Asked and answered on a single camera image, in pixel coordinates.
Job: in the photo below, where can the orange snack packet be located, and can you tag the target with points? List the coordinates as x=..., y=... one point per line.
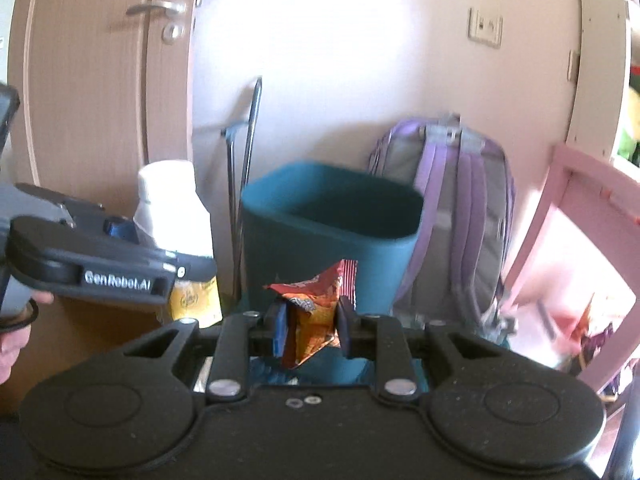
x=310, y=310

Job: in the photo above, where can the black wristband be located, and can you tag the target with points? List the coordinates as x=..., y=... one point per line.
x=32, y=316

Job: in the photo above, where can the pink desk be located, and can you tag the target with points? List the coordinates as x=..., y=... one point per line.
x=560, y=220

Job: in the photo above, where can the white bottle with yellow label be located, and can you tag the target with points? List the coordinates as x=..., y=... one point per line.
x=172, y=210

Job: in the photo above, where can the person's left forearm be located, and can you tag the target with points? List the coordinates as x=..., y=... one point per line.
x=10, y=355

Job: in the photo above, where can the white bookshelf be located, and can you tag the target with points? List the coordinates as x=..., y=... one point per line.
x=600, y=60

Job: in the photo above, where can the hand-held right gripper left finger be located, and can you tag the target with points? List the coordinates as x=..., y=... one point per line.
x=280, y=332

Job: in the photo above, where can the purple grey backpack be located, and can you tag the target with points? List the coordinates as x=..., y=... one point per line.
x=460, y=235

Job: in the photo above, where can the folded metal trolley frame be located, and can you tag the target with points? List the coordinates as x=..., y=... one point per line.
x=250, y=160

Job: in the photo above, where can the beige wall socket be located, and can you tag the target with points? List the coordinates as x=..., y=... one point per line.
x=485, y=27

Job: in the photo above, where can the black flat device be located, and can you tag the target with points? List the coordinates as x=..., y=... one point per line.
x=7, y=110

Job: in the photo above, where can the light wooden door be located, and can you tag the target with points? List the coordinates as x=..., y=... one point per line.
x=90, y=110

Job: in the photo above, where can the beige wall plate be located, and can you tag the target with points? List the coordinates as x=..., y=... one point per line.
x=573, y=66

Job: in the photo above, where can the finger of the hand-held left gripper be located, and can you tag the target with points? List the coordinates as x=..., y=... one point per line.
x=192, y=267
x=119, y=227

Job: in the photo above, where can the teal bin with deer print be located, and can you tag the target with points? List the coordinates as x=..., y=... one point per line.
x=310, y=260

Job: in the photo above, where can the person's left hand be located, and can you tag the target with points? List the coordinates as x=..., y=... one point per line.
x=42, y=298

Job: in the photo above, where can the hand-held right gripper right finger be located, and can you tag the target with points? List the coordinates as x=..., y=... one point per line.
x=345, y=332

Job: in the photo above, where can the round silver door lock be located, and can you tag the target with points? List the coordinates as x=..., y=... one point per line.
x=172, y=31

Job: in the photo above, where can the yellow green plush toy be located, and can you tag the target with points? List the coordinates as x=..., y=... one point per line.
x=631, y=147

